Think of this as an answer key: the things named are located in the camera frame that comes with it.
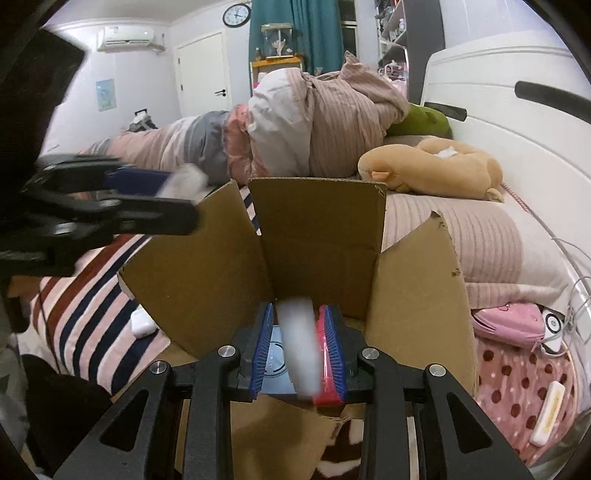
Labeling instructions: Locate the white cable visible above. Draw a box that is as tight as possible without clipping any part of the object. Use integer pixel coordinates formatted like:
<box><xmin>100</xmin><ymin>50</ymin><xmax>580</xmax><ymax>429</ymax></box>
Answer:
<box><xmin>501</xmin><ymin>182</ymin><xmax>591</xmax><ymax>358</ymax></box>

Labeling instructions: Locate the wall clock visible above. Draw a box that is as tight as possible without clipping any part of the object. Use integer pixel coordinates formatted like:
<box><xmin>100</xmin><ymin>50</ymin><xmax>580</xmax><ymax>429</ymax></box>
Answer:
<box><xmin>222</xmin><ymin>3</ymin><xmax>252</xmax><ymax>27</ymax></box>

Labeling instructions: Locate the tan plush toy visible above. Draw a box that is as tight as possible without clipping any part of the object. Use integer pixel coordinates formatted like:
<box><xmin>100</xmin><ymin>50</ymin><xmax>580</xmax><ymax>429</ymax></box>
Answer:
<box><xmin>358</xmin><ymin>137</ymin><xmax>506</xmax><ymax>203</ymax></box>

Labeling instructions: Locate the teal curtain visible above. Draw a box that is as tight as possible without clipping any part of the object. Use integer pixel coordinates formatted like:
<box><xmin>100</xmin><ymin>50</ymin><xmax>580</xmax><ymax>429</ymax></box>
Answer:
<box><xmin>248</xmin><ymin>0</ymin><xmax>346</xmax><ymax>75</ymax></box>

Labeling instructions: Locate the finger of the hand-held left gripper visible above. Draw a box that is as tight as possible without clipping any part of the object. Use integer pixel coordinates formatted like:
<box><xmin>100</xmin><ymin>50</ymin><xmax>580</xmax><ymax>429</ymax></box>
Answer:
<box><xmin>37</xmin><ymin>154</ymin><xmax>174</xmax><ymax>195</ymax></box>
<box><xmin>23</xmin><ymin>185</ymin><xmax>201</xmax><ymax>238</ymax></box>

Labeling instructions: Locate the striped bed sheet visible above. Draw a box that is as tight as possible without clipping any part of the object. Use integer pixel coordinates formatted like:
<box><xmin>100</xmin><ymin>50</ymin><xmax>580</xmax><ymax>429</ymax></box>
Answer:
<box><xmin>37</xmin><ymin>233</ymin><xmax>171</xmax><ymax>395</ymax></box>

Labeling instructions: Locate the green plush toy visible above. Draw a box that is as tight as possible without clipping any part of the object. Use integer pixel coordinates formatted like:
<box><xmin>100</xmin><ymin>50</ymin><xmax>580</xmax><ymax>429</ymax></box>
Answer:
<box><xmin>385</xmin><ymin>103</ymin><xmax>453</xmax><ymax>139</ymax></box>

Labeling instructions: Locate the pink polka dot blanket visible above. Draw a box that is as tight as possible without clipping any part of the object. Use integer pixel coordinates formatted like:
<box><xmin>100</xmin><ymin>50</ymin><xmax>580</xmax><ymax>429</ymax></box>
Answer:
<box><xmin>475</xmin><ymin>337</ymin><xmax>578</xmax><ymax>462</ymax></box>

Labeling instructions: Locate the shelf with figurines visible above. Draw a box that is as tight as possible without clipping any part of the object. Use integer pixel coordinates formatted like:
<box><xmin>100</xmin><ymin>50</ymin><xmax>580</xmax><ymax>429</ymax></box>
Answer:
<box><xmin>376</xmin><ymin>0</ymin><xmax>409</xmax><ymax>77</ymax></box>

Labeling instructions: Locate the white and pink bottle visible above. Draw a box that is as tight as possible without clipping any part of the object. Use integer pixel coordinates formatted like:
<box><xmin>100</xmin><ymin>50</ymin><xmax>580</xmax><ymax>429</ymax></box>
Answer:
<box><xmin>276</xmin><ymin>298</ymin><xmax>334</xmax><ymax>407</ymax></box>

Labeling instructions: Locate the pink striped quilt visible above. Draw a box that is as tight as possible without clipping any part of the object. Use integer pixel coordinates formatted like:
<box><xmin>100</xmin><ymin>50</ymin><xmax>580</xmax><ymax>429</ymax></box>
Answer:
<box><xmin>76</xmin><ymin>52</ymin><xmax>411</xmax><ymax>182</ymax></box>

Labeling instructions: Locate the silver disc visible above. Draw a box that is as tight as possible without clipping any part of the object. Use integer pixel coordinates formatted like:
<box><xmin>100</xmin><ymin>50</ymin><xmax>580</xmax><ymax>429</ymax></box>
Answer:
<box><xmin>261</xmin><ymin>325</ymin><xmax>296</xmax><ymax>395</ymax></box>

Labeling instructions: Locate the white round charger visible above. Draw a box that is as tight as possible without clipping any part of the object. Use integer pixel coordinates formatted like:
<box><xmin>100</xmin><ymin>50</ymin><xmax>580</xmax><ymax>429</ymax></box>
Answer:
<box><xmin>541</xmin><ymin>308</ymin><xmax>564</xmax><ymax>354</ymax></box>

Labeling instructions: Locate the cardboard box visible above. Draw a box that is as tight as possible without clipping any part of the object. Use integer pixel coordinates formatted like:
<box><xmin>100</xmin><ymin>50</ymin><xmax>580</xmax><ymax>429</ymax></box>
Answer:
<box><xmin>117</xmin><ymin>176</ymin><xmax>478</xmax><ymax>480</ymax></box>

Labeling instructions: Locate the white air conditioner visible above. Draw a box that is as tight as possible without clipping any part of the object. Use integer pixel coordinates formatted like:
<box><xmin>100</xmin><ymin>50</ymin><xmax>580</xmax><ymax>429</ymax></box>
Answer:
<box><xmin>95</xmin><ymin>25</ymin><xmax>154</xmax><ymax>51</ymax></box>

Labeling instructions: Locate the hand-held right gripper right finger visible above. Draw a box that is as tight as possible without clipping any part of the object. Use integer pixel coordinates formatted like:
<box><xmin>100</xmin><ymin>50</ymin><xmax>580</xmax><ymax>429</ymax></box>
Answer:
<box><xmin>318</xmin><ymin>304</ymin><xmax>536</xmax><ymax>480</ymax></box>

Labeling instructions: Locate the white earbuds case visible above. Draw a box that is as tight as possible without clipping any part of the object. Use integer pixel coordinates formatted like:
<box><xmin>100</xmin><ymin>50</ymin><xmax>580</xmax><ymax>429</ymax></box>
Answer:
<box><xmin>130</xmin><ymin>308</ymin><xmax>158</xmax><ymax>337</ymax></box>

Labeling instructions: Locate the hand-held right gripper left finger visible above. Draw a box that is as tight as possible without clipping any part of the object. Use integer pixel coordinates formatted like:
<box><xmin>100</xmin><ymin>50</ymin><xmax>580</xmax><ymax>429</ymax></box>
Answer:
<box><xmin>54</xmin><ymin>302</ymin><xmax>276</xmax><ymax>480</ymax></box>

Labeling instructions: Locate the striped pillow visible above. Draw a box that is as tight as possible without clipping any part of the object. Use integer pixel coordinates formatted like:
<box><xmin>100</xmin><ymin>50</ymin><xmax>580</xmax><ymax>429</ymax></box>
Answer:
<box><xmin>382</xmin><ymin>191</ymin><xmax>573</xmax><ymax>309</ymax></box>

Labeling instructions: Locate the small white object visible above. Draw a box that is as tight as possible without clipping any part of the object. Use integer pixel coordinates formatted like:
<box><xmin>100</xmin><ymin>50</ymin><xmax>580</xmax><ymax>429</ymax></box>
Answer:
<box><xmin>159</xmin><ymin>165</ymin><xmax>209</xmax><ymax>201</ymax></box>

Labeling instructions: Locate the white rectangular case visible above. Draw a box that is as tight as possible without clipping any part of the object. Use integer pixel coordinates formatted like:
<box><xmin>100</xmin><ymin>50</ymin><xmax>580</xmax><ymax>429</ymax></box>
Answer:
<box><xmin>529</xmin><ymin>382</ymin><xmax>566</xmax><ymax>448</ymax></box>

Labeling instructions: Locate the white headboard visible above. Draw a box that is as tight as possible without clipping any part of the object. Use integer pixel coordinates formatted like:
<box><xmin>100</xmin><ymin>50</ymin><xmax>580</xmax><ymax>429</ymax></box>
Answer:
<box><xmin>422</xmin><ymin>44</ymin><xmax>591</xmax><ymax>278</ymax></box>

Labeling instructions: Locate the glass display case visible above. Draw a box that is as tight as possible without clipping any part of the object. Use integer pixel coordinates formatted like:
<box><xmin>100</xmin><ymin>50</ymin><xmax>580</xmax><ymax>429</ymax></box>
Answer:
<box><xmin>260</xmin><ymin>23</ymin><xmax>298</xmax><ymax>60</ymax></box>

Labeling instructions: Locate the white door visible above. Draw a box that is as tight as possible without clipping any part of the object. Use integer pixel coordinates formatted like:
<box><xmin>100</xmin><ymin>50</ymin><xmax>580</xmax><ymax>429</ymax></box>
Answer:
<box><xmin>175</xmin><ymin>30</ymin><xmax>232</xmax><ymax>118</ymax></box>

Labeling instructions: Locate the wall poster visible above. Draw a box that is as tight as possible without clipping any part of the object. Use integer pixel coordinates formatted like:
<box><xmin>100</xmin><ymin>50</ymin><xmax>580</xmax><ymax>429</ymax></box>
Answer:
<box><xmin>96</xmin><ymin>78</ymin><xmax>116</xmax><ymax>112</ymax></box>

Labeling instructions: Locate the pink pouch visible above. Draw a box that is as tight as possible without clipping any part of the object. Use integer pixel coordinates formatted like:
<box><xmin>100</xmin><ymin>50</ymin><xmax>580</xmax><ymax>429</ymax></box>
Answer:
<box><xmin>472</xmin><ymin>302</ymin><xmax>546</xmax><ymax>349</ymax></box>

